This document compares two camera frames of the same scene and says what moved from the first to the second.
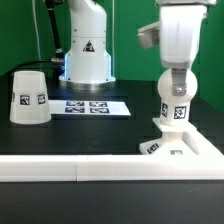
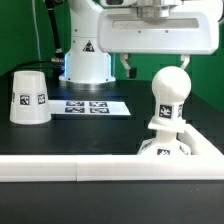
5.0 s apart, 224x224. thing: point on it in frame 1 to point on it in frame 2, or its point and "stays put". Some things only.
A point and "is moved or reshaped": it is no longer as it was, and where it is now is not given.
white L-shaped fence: [207, 165] stays put
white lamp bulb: [175, 108] is moved or reshaped
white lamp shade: [29, 100] stays put
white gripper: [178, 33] to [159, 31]
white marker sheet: [87, 107] stays put
